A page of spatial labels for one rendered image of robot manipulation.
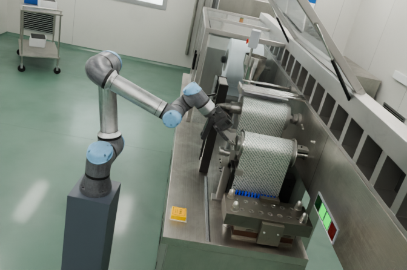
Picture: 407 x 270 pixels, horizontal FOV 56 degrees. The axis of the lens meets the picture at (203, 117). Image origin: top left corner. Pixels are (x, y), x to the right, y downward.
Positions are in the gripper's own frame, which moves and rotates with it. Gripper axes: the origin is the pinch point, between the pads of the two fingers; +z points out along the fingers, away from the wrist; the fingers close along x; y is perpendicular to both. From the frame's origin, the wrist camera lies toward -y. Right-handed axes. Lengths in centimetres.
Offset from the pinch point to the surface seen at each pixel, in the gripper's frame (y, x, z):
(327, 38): 60, -22, -22
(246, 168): -0.5, -7.9, 11.9
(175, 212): -37.1, -19.0, 4.3
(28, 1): -193, 419, -181
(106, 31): -173, 548, -79
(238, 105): 10.9, 21.1, -5.6
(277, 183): 6.5, -7.9, 27.8
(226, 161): -7.9, -0.5, 6.3
